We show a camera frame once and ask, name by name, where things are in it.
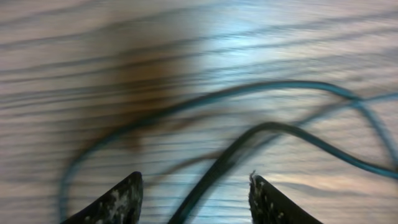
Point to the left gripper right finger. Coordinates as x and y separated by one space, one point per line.
268 205

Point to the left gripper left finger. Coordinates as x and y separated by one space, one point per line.
120 205

